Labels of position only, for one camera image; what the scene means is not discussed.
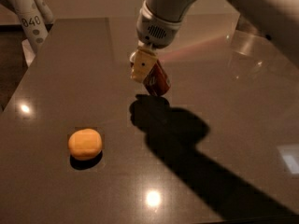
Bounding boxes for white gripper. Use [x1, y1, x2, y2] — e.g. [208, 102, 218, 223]
[130, 3, 181, 83]

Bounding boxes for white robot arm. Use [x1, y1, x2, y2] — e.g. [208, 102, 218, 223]
[130, 0, 299, 82]

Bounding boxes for red coke can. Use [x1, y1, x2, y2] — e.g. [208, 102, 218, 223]
[143, 61, 171, 97]

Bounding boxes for orange round fruit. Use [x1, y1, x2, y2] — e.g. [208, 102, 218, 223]
[68, 129, 103, 161]

